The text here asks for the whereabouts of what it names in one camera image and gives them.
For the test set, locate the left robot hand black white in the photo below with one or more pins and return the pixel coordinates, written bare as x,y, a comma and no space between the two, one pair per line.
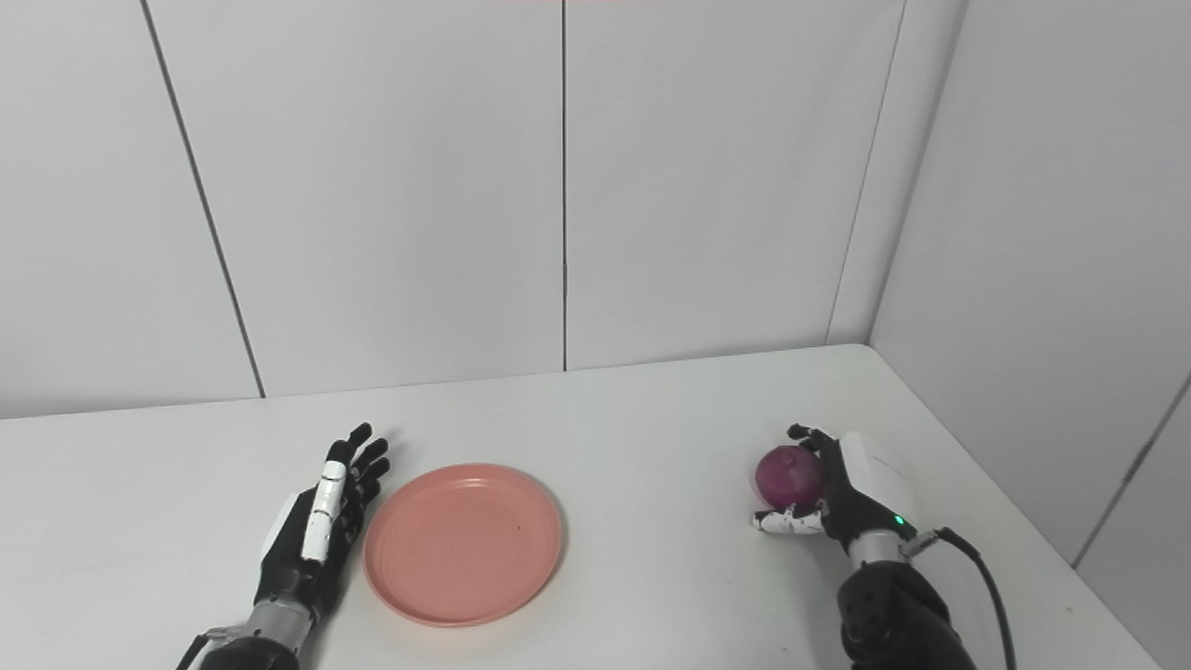
312,535

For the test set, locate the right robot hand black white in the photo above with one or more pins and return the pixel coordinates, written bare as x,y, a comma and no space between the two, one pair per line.
865,493

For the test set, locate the purple red onion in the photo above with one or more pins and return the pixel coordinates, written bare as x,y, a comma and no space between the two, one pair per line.
787,475

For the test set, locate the pink round plate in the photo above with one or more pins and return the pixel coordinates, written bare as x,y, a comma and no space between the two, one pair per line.
462,544

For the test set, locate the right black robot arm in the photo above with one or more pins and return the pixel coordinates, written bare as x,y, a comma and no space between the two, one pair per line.
898,614

